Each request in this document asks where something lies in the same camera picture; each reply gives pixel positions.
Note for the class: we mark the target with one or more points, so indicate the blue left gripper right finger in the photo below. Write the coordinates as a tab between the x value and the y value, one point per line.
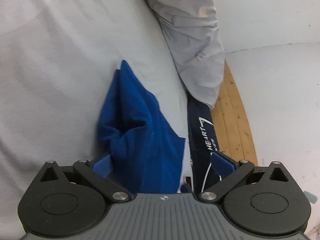
222	164

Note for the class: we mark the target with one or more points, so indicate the blue polo shirt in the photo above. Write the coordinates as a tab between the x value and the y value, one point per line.
146	153

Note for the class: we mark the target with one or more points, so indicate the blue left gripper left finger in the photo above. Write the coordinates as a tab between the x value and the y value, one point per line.
102	165

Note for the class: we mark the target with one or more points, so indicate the patterned grey bed sheet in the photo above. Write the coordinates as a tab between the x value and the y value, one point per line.
58	59

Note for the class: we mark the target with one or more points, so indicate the patterned grey duvet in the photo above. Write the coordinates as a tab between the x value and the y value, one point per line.
191	31

